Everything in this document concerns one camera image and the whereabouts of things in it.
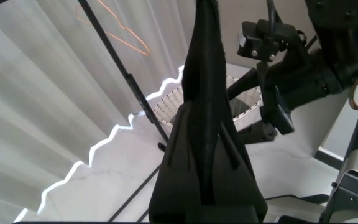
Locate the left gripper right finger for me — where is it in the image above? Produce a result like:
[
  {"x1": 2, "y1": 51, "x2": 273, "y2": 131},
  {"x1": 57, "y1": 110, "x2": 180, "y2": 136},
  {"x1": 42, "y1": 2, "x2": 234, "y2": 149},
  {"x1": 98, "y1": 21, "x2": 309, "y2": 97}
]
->
[{"x1": 214, "y1": 119, "x2": 269, "y2": 222}]

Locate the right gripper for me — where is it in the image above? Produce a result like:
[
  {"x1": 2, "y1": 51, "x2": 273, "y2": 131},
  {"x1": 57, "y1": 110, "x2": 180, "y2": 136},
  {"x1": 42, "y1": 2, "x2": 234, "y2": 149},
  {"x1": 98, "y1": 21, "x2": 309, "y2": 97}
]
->
[{"x1": 227, "y1": 49, "x2": 343, "y2": 144}]

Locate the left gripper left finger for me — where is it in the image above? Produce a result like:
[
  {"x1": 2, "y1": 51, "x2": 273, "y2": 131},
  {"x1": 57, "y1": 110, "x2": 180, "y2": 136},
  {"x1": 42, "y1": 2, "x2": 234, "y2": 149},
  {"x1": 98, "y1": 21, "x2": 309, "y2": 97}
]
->
[{"x1": 147, "y1": 101, "x2": 203, "y2": 222}]

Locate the black garment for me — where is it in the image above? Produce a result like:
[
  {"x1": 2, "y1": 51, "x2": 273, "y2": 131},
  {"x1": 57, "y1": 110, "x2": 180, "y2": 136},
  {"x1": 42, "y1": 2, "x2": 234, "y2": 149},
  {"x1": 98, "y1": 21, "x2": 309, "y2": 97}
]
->
[{"x1": 181, "y1": 0, "x2": 248, "y2": 205}]

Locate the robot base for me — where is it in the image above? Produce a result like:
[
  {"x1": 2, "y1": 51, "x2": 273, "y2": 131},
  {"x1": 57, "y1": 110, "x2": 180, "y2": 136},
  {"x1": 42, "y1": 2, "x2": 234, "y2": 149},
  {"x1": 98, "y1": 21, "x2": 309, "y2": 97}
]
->
[{"x1": 264, "y1": 83, "x2": 358, "y2": 224}]

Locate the white laundry basket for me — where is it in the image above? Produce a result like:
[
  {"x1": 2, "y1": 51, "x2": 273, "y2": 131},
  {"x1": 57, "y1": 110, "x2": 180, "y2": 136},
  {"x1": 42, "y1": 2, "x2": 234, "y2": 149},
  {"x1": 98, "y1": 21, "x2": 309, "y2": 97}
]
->
[{"x1": 152, "y1": 74, "x2": 264, "y2": 133}]

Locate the pink clothes hanger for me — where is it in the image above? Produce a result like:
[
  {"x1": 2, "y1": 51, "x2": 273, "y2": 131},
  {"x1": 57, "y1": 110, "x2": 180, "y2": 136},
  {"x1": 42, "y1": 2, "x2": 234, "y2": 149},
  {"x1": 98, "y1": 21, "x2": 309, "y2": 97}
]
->
[{"x1": 75, "y1": 0, "x2": 151, "y2": 56}]

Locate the white curtain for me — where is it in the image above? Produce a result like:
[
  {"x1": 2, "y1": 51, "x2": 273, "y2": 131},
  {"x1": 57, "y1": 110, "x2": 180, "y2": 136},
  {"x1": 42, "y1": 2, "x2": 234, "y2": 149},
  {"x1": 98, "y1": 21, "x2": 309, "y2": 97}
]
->
[{"x1": 0, "y1": 0, "x2": 198, "y2": 223}]

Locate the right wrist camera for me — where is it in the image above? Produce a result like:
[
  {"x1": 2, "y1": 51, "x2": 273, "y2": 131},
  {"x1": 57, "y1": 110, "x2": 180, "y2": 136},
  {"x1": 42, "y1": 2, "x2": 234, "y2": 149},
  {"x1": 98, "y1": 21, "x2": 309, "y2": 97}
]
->
[{"x1": 237, "y1": 19, "x2": 306, "y2": 63}]

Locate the black cable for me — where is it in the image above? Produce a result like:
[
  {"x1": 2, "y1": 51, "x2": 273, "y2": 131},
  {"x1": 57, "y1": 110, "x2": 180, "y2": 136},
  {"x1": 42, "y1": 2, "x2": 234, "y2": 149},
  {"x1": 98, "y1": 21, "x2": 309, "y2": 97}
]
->
[{"x1": 265, "y1": 0, "x2": 281, "y2": 37}]

